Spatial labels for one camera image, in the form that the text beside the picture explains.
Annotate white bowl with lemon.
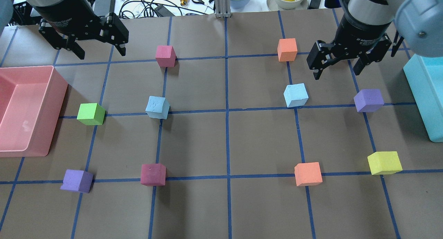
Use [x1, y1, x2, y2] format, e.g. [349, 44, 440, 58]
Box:
[267, 0, 308, 11]

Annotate aluminium frame post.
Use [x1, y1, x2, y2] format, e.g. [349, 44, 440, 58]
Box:
[215, 0, 232, 18]

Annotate orange block robot side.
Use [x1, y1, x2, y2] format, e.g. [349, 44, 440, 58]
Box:
[294, 162, 323, 187]

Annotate orange block table side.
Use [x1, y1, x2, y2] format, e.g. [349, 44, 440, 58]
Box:
[277, 38, 298, 62]

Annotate pink block table side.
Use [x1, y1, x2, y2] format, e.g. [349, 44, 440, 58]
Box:
[155, 45, 176, 68]

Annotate far purple foam block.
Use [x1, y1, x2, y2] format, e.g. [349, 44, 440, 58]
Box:
[353, 89, 385, 113]

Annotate yellow foam block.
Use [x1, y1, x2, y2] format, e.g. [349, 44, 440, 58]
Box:
[367, 152, 403, 175]

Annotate black power adapter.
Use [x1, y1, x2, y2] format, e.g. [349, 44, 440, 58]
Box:
[93, 0, 116, 17]

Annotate black scissors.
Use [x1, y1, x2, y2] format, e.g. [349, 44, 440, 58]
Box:
[191, 0, 215, 6]

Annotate pink plastic tray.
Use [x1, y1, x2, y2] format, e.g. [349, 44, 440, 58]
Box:
[0, 65, 68, 158]

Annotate green foam block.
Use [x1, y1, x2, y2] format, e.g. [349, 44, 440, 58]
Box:
[76, 103, 106, 126]

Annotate light blue block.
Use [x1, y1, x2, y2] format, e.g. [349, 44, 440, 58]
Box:
[283, 83, 309, 108]
[145, 96, 170, 119]

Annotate near purple foam block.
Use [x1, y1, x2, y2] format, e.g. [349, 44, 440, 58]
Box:
[60, 169, 94, 193]

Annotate purple foam block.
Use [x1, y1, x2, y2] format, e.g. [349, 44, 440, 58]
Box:
[60, 169, 94, 193]
[353, 89, 385, 113]

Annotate pink block robot side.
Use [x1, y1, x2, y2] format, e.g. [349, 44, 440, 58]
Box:
[140, 163, 167, 186]

